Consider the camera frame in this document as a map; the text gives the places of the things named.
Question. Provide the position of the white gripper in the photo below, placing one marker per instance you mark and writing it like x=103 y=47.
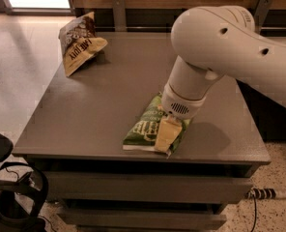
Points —
x=181 y=105

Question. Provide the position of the green Kettle chip bag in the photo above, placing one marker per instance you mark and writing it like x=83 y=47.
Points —
x=143 y=135

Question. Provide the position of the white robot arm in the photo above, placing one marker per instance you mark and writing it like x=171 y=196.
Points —
x=211 y=42

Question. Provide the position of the brown chip bag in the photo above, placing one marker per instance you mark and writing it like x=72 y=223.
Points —
x=79 y=42

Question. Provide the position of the upper grey drawer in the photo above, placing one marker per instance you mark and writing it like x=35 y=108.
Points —
x=146 y=188

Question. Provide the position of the grey drawer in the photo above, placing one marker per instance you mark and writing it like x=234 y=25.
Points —
x=141 y=219
x=146 y=188

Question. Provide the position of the power strip with plugs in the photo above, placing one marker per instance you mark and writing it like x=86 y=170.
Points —
x=266 y=193

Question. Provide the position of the lower grey drawer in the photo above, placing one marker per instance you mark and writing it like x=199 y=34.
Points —
x=141 y=219

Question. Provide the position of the black office chair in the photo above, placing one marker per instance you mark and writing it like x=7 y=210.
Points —
x=20 y=204

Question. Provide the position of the left metal bracket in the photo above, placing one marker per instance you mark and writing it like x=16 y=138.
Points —
x=119 y=15

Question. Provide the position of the metal bracket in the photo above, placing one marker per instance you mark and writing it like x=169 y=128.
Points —
x=260 y=13
x=119 y=15

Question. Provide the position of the right metal bracket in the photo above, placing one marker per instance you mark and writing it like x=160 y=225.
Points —
x=260 y=13

